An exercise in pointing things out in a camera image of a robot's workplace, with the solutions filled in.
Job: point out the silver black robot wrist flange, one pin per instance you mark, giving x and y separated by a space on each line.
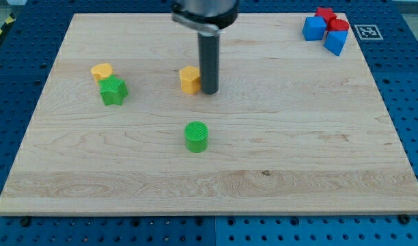
207 17

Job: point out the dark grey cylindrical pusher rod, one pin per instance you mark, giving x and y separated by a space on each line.
209 63

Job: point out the yellow hexagon block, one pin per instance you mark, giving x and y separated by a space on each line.
190 79

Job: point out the green star block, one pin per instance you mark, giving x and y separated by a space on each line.
113 90

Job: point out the red star block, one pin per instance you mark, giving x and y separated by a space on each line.
326 13

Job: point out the green cylinder block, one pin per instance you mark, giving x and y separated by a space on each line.
196 136

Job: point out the blue cube block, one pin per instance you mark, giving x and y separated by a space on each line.
314 28

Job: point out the yellow heart block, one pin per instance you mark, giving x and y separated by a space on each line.
101 71

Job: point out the wooden board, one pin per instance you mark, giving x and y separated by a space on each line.
292 130

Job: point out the blue pentagon block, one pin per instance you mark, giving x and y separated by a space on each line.
335 41

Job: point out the red cylinder block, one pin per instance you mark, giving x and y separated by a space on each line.
338 25

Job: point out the black white fiducial marker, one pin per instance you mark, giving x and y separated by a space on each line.
368 32

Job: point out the yellow black hazard tape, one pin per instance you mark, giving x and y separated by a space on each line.
6 27

